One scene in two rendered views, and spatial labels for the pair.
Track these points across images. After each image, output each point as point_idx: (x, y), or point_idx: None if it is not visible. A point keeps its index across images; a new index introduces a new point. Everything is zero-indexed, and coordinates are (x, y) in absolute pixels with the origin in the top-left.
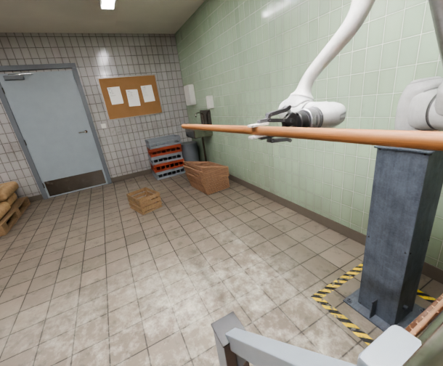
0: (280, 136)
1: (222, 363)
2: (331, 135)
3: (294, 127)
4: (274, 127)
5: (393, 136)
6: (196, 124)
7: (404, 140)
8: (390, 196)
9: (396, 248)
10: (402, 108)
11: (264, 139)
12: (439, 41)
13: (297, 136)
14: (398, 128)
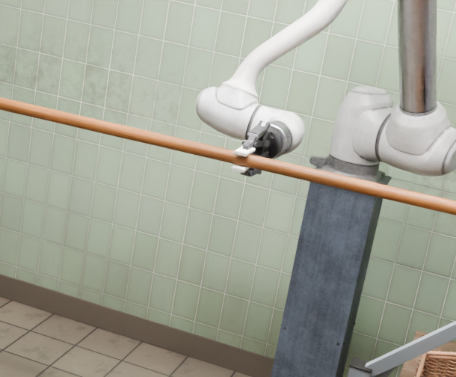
0: (291, 176)
1: None
2: (369, 188)
3: (316, 169)
4: (282, 162)
5: (426, 200)
6: (28, 104)
7: (434, 204)
8: (324, 255)
9: (325, 339)
10: (347, 125)
11: (246, 171)
12: (403, 67)
13: (322, 182)
14: (339, 151)
